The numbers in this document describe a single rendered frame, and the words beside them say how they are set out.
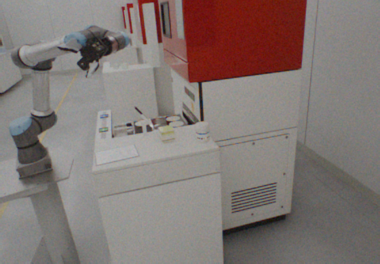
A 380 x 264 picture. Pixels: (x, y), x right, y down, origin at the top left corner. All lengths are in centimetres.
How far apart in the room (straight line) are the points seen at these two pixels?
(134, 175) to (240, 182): 90
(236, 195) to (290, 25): 118
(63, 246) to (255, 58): 169
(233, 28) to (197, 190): 91
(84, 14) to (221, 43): 822
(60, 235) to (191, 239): 84
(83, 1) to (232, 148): 832
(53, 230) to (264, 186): 143
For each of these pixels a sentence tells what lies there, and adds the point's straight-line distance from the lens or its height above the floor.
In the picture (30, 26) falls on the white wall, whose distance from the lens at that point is 991.
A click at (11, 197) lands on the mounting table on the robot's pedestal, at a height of 80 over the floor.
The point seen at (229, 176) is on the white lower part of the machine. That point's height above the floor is 54.
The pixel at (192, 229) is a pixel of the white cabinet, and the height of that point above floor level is 49.
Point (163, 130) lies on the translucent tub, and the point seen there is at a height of 103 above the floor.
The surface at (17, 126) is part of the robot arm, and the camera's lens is 174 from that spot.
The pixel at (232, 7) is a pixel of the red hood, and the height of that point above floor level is 162.
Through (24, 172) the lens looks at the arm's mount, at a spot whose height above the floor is 85.
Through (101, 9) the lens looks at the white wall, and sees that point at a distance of 965.
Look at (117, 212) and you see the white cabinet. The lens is 150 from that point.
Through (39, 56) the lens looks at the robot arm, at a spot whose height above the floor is 147.
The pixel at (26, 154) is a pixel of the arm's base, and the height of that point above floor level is 94.
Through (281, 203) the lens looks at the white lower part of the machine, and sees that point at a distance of 234.
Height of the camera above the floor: 162
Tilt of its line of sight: 22 degrees down
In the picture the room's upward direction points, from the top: 4 degrees counter-clockwise
